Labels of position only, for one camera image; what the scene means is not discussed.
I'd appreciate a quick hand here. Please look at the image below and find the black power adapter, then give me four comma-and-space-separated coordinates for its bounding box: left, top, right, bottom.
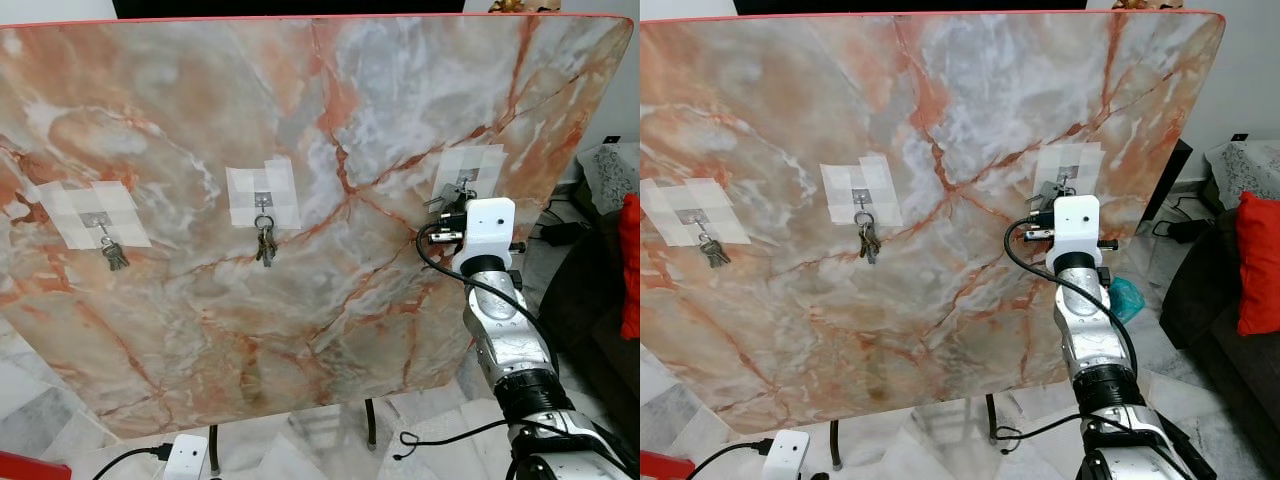
540, 222, 591, 247
1165, 217, 1216, 244

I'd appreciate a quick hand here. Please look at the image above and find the teal plastic bag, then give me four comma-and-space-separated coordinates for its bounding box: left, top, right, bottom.
1108, 276, 1144, 324

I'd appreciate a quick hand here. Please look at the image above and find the white lace cloth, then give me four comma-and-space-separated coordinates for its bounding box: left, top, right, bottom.
578, 142, 641, 216
1205, 140, 1280, 211

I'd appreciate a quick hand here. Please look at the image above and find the dark sofa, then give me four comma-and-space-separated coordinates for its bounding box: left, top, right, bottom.
540, 205, 641, 441
1160, 210, 1280, 451

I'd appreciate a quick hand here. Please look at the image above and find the long silver key bunch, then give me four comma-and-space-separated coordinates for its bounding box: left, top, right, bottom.
855, 210, 883, 266
254, 213, 279, 269

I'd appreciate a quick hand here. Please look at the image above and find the marble pattern table board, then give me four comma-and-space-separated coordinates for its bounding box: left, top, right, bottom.
640, 10, 1227, 436
0, 14, 637, 441

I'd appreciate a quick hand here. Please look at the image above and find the red pillow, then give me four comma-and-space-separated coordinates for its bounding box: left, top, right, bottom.
617, 192, 641, 341
1236, 190, 1280, 337

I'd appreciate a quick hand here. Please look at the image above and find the square white tape patch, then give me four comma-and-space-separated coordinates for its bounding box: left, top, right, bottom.
225, 158, 303, 231
820, 156, 904, 227

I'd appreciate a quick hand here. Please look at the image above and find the wide white tape patch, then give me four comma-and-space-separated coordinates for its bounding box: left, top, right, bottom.
640, 178, 753, 247
25, 180, 153, 251

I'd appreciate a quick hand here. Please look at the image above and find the black television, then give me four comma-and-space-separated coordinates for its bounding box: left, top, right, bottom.
112, 0, 466, 19
733, 0, 1091, 15

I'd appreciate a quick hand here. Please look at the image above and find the red table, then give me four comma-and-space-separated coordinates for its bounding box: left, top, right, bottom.
0, 451, 44, 480
640, 450, 683, 480

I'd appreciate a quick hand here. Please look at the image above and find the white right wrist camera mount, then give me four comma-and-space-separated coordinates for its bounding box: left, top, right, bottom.
452, 198, 517, 275
1045, 195, 1101, 271

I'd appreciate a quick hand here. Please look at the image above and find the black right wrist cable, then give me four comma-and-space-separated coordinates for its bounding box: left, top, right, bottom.
415, 222, 546, 346
1003, 220, 1141, 376

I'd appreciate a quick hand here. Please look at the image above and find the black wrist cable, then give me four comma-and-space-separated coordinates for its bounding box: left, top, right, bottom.
688, 438, 773, 480
415, 222, 546, 346
90, 443, 176, 480
1003, 220, 1141, 376

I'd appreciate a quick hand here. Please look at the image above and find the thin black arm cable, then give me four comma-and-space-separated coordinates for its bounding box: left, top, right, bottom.
395, 418, 521, 463
995, 415, 1101, 446

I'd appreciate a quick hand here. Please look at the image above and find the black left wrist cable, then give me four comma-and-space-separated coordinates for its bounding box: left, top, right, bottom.
90, 443, 176, 480
688, 438, 773, 480

